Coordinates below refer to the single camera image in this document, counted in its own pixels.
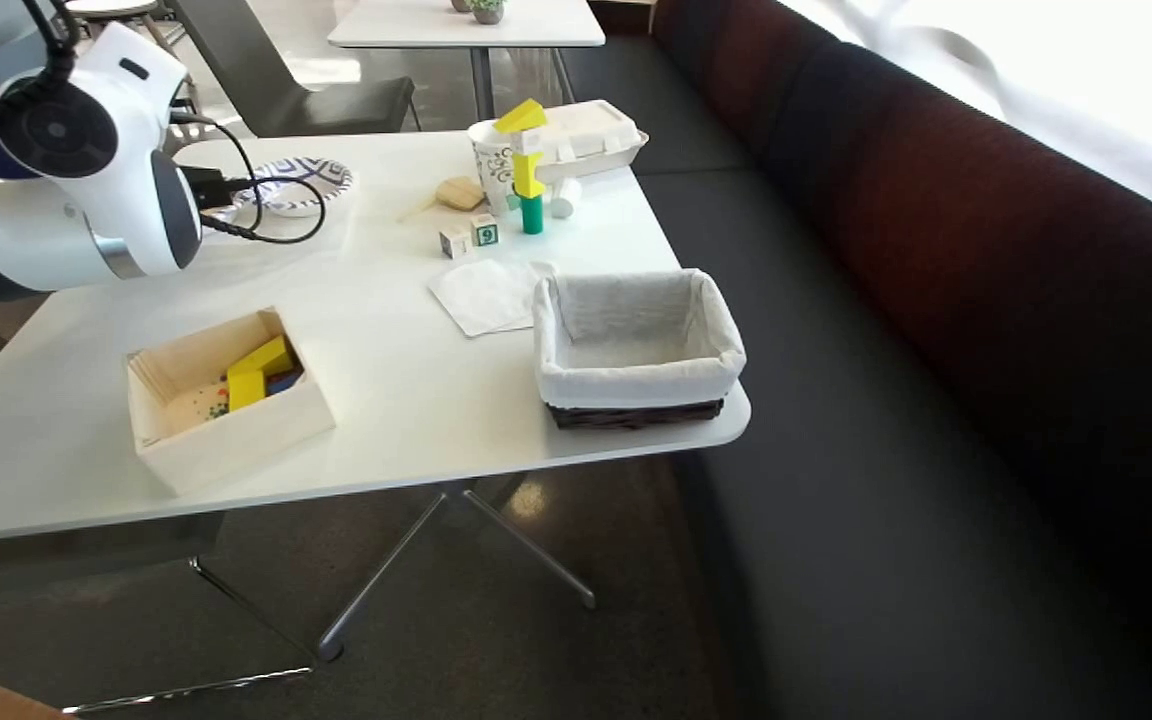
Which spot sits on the dark basket with white liner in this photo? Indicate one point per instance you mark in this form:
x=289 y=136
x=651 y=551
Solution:
x=638 y=333

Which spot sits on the small white cube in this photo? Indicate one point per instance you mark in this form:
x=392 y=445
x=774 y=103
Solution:
x=454 y=244

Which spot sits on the white paper napkin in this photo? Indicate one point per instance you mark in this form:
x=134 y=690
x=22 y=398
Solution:
x=482 y=297

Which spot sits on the small yellow upright block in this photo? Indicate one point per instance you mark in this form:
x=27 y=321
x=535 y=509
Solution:
x=528 y=175

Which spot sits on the light wooden box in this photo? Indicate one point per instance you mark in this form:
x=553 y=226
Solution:
x=237 y=435

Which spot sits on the dark grey chair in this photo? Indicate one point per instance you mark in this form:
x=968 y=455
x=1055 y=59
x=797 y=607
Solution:
x=322 y=107

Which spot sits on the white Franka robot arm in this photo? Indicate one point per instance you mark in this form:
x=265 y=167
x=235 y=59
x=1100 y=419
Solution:
x=111 y=200

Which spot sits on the dark red upholstered bench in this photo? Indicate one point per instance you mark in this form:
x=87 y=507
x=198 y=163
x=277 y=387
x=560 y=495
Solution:
x=978 y=403

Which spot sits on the blue patterned paper bowl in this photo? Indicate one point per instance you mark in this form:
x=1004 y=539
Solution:
x=308 y=175

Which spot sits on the yellow wedge block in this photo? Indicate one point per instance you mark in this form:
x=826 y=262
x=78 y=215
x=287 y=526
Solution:
x=523 y=118

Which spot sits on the small green potted plant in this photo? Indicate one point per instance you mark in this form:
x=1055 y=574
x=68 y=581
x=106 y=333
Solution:
x=485 y=10

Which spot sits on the green cylinder block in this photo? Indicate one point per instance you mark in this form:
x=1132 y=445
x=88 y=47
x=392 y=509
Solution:
x=535 y=215

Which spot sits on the small green cube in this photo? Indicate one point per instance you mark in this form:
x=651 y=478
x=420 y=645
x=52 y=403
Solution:
x=485 y=233

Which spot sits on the white background table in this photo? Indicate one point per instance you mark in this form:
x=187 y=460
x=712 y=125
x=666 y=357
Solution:
x=468 y=25

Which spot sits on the small white round object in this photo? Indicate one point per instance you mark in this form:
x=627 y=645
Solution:
x=560 y=200

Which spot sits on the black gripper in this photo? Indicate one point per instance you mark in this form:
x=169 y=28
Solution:
x=216 y=185

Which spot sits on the metal table base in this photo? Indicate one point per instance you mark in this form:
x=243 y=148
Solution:
x=390 y=566

